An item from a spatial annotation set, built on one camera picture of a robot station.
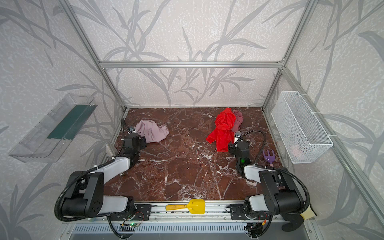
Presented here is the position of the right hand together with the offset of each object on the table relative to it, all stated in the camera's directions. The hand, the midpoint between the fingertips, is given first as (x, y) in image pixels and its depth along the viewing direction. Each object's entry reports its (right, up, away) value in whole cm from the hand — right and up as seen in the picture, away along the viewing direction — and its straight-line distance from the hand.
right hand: (238, 136), depth 93 cm
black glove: (+21, -37, -24) cm, 49 cm away
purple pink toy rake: (+19, -14, -1) cm, 24 cm away
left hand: (-62, +2, -1) cm, 63 cm away
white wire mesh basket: (+19, +4, -31) cm, 37 cm away
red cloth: (-9, +1, +4) cm, 10 cm away
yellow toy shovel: (-26, -33, -18) cm, 46 cm away
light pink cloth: (-57, +2, +7) cm, 57 cm away
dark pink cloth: (+3, +10, +10) cm, 14 cm away
